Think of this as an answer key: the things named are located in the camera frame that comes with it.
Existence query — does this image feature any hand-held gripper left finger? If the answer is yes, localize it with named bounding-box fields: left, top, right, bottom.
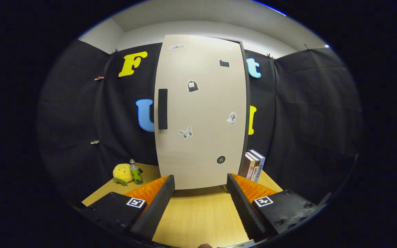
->
left=81, top=175, right=176, bottom=244

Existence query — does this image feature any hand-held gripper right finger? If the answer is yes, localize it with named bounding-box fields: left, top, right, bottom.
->
left=226, top=173, right=324, bottom=244

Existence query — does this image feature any black door handle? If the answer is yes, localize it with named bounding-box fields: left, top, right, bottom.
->
left=158, top=89, right=169, bottom=130

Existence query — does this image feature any grey shoe cabinet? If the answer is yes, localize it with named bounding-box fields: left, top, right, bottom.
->
left=216, top=36, right=251, bottom=192

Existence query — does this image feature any green drink bottle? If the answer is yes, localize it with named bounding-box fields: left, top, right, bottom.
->
left=129, top=159, right=143, bottom=185

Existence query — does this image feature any blue spine book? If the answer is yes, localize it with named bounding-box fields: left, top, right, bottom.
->
left=250, top=149, right=266, bottom=183

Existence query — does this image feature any yellow pineapple plush toy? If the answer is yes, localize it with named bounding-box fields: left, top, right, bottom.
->
left=112, top=163, right=133, bottom=186

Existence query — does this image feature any black backdrop cloth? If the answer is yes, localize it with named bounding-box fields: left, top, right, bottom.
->
left=37, top=40, right=364, bottom=204

